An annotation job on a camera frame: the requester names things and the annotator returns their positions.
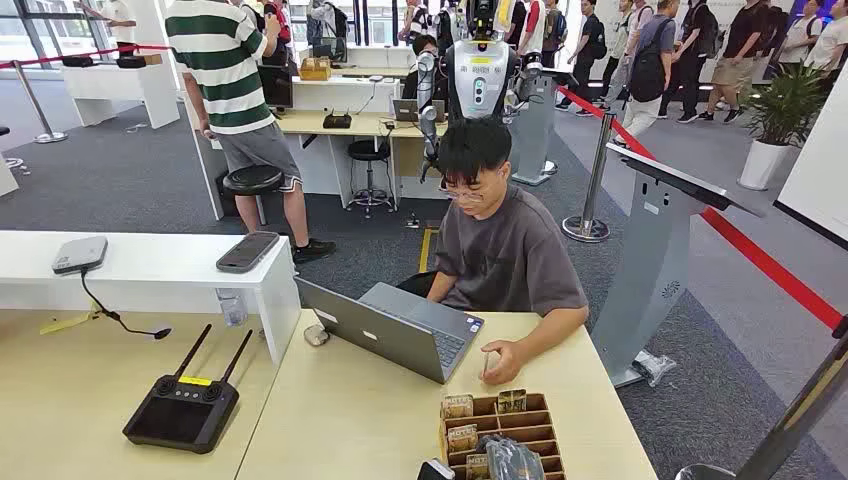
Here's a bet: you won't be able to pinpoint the black cable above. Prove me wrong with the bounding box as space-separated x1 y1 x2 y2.
78 267 173 342

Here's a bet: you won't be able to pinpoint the silver stanchion post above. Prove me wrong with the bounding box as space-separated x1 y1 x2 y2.
11 60 70 146
561 111 617 244

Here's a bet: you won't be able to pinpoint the red barrier belt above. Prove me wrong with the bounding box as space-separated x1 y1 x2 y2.
0 44 175 72
555 84 847 332

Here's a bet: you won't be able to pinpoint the person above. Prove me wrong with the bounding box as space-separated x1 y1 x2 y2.
803 0 848 75
555 0 609 119
612 0 683 148
163 0 338 265
396 117 591 387
698 0 771 125
73 0 139 58
658 0 721 125

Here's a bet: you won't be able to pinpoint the black remote controller with antennas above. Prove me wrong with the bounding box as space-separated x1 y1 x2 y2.
122 323 255 456

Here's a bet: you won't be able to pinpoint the grey laptop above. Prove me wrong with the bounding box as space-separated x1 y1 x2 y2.
294 276 486 386
391 98 447 125

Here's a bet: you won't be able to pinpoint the clear plastic cup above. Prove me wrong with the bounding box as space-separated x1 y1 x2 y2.
215 288 250 329

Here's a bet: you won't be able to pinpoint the clear plastic bag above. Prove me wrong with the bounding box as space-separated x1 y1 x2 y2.
631 349 679 388

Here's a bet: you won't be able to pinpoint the black and white small device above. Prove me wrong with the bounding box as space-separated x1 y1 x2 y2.
416 458 457 480

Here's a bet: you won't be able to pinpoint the green potted plant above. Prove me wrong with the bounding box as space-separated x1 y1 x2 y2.
741 62 831 148

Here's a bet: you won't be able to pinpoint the black monitor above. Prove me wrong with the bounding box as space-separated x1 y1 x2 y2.
257 63 295 111

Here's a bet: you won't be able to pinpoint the white display panel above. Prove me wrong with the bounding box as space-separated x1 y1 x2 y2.
773 78 848 251

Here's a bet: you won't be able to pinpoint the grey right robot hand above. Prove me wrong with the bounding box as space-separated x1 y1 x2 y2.
476 434 547 480

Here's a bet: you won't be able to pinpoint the white humanoid robot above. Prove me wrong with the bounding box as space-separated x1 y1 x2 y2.
415 0 546 185

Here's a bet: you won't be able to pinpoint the black round stool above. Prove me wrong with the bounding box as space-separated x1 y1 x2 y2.
222 164 285 227
345 138 398 217

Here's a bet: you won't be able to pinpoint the yellow tape strip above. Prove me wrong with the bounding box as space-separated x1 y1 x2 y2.
38 306 102 337

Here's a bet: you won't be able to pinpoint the dark stanchion post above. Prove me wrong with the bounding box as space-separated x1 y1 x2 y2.
674 316 848 480

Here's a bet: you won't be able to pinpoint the person's left hand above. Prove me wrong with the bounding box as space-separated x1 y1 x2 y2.
480 339 532 388

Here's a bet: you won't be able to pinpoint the wooden and white desk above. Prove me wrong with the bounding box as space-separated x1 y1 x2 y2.
190 108 453 221

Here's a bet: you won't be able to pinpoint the white plant pot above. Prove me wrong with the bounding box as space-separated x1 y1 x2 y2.
736 138 794 193

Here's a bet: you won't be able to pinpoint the wooden card organizer box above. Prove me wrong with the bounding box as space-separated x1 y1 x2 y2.
438 390 568 480

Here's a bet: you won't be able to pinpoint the white bench shelf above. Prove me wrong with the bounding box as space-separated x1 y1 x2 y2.
0 229 303 368

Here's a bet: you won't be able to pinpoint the small wooden box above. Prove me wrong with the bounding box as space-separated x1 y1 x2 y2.
298 56 333 83

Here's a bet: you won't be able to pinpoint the grey kiosk stand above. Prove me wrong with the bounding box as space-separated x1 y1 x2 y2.
509 66 579 187
588 141 771 390

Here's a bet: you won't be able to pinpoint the dark smartphone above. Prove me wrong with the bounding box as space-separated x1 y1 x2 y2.
215 230 282 275

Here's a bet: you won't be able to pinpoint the eyeglasses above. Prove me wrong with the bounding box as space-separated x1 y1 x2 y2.
439 184 486 204

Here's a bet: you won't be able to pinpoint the grey flat box device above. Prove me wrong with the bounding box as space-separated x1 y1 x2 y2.
51 235 110 277

